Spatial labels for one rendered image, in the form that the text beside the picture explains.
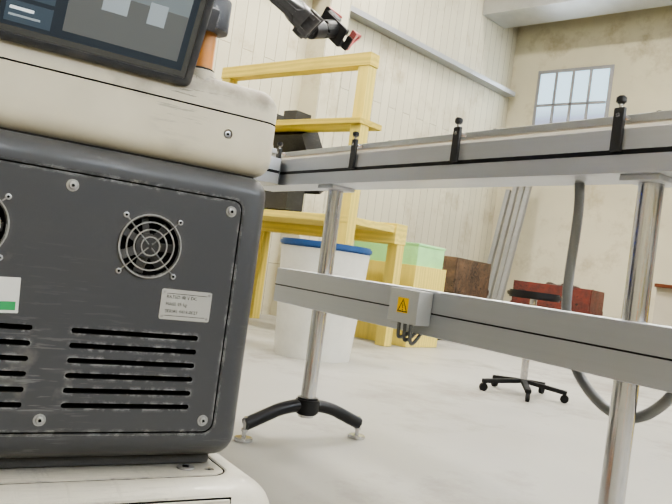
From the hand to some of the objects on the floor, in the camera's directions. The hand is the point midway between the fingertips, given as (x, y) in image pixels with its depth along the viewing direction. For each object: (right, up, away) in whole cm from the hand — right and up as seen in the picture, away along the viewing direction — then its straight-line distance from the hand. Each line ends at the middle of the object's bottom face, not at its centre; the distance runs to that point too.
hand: (349, 27), depth 239 cm
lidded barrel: (-20, -139, +225) cm, 265 cm away
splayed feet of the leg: (-15, -135, +3) cm, 136 cm away
